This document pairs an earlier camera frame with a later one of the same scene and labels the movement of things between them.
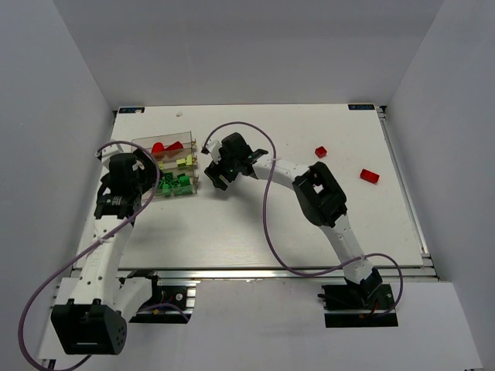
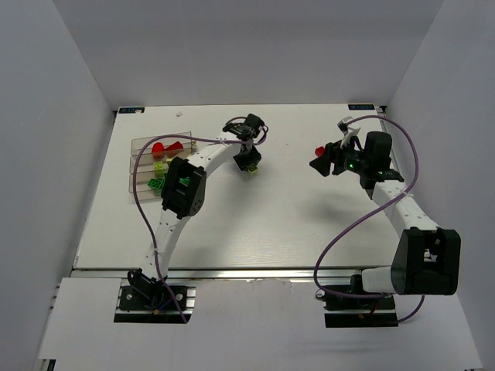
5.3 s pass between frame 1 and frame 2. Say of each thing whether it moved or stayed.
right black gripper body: moved
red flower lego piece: stayed
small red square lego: stayed
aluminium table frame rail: stayed
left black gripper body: moved
